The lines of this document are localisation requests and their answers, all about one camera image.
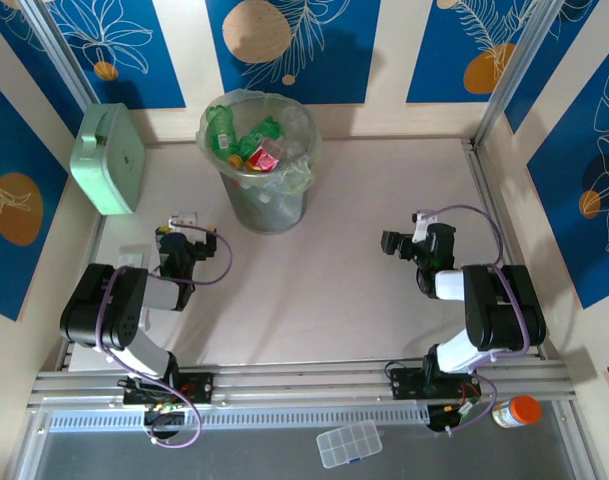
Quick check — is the crushed clear plastic bottle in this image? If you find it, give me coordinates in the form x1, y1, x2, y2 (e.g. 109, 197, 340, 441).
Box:
277, 106, 311, 146

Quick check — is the clear plastic bin liner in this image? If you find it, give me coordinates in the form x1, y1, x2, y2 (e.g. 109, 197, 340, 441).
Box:
197, 88, 323, 196

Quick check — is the small clear plastic packet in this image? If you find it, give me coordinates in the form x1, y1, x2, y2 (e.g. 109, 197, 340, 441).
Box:
118, 243, 153, 274

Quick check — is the mint green plastic case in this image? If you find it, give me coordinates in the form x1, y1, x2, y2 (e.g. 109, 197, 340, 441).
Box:
68, 102, 146, 216

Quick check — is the small controller circuit board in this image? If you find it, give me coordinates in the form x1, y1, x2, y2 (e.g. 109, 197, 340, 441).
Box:
451, 397, 481, 419
143, 399, 188, 419

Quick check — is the jar with orange lid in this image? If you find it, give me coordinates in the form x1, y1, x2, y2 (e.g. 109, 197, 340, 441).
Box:
491, 394, 543, 430

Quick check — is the grey metal sheet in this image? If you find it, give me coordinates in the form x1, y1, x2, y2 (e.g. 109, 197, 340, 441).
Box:
33, 427, 578, 480

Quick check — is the clear plastic organizer box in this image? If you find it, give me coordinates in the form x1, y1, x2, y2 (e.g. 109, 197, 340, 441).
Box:
316, 418, 384, 470

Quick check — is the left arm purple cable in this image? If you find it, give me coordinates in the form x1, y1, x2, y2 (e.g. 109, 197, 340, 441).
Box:
94, 222, 234, 450

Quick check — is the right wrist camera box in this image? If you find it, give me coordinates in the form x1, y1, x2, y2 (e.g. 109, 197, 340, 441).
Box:
410, 209, 439, 245

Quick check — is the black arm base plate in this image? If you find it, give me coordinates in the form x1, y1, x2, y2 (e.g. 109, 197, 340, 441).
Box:
122, 372, 215, 407
387, 366, 485, 401

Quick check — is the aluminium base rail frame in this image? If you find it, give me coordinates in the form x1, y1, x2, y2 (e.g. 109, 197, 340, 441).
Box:
26, 357, 575, 416

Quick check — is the aluminium corner post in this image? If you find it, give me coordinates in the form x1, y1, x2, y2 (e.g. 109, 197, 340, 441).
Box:
18, 0, 103, 109
471, 0, 575, 151

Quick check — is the slotted grey cable duct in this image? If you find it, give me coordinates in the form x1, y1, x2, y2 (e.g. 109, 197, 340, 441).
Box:
42, 405, 431, 434

